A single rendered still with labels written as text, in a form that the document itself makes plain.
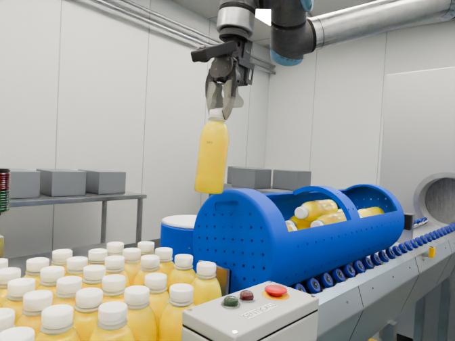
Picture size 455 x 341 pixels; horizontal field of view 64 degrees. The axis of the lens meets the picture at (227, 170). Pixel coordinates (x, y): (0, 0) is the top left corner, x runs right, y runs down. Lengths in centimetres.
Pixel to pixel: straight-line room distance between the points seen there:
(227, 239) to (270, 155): 610
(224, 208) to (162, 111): 423
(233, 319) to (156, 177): 459
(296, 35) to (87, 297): 75
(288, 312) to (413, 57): 590
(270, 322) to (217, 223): 48
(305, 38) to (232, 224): 51
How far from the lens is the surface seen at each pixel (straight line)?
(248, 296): 58
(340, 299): 125
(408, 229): 205
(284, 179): 497
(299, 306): 59
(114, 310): 56
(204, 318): 52
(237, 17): 92
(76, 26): 456
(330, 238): 107
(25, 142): 415
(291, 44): 100
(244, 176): 483
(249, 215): 89
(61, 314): 56
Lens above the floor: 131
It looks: 2 degrees down
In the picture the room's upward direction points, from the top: 3 degrees clockwise
